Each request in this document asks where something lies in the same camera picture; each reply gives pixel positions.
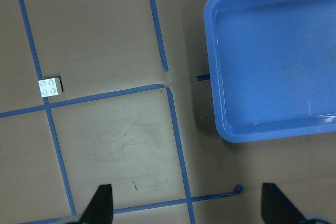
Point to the blue plastic tray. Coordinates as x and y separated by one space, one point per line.
272 67

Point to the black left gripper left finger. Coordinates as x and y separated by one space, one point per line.
100 208

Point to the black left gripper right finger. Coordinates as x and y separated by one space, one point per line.
277 208

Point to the white toy block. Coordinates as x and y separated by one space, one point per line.
50 87

